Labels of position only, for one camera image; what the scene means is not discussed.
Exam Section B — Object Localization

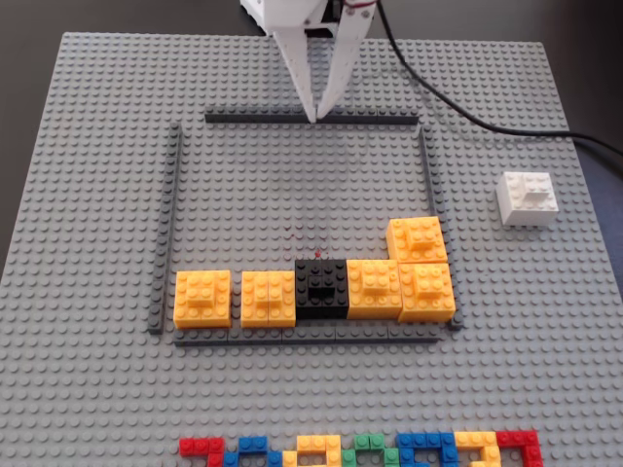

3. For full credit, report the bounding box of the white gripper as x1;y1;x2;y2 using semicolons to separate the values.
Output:
240;0;377;124

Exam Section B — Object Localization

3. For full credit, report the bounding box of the white lego cube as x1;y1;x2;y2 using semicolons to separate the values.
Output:
495;171;560;228

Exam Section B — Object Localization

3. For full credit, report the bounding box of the yellow lego cube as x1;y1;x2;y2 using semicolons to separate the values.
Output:
239;269;297;329
346;258;403;323
172;269;234;331
397;262;458;324
385;216;450;267

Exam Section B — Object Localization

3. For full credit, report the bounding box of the black lego cube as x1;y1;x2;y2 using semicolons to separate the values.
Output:
294;258;349;322

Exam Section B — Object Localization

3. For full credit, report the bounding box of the dark grey lego strip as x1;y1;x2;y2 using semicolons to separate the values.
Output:
418;125;463;333
203;105;421;126
147;122;183;336
172;324;445;348

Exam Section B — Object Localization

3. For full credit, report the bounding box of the grey studded lego baseplate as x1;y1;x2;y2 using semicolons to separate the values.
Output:
0;31;623;467

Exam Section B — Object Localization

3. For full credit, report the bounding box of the yellow lego letter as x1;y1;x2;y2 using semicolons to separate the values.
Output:
281;433;344;467
454;431;503;467

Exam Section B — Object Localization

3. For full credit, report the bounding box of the green lego letter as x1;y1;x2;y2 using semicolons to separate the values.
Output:
341;432;402;467

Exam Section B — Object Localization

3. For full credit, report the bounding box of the blue lego letter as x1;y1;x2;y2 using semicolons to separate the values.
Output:
395;431;459;467
223;434;284;467

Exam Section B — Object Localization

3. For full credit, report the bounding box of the red lego letter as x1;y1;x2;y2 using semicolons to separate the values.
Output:
178;436;227;467
495;428;544;467

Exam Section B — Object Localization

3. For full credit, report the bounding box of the black cable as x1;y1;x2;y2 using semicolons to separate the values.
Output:
375;0;623;160

